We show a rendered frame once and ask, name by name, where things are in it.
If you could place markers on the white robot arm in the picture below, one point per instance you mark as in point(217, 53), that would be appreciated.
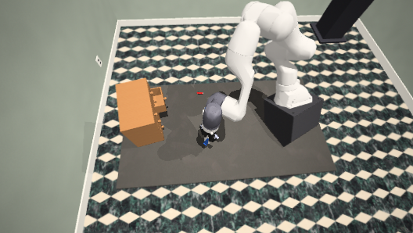
point(278, 23)

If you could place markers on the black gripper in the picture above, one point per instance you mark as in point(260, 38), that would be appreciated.
point(211, 139)

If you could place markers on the wooden chest of drawers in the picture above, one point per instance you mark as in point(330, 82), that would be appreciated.
point(136, 114)

